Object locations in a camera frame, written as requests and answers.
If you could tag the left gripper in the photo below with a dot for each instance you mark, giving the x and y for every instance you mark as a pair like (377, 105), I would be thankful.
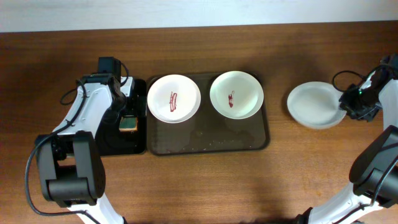
(129, 112)

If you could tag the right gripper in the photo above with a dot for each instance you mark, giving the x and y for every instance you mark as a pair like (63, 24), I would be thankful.
(348, 106)

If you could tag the green and orange sponge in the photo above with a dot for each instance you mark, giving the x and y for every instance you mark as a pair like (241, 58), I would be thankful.
(128, 124)

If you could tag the white plate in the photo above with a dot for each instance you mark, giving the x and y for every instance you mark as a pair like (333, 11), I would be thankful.
(236, 95)
(173, 98)

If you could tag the pale green plate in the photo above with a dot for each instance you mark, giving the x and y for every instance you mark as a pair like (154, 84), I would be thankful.
(315, 105)

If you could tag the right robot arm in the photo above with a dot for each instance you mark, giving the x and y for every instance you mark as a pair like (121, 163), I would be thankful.
(373, 175)

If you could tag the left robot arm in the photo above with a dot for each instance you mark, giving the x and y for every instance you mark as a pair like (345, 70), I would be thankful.
(71, 171)

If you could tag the black plastic tray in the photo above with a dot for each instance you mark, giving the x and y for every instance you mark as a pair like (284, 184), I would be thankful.
(112, 142)

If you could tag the brown serving tray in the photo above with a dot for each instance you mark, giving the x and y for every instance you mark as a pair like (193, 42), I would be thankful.
(207, 130)

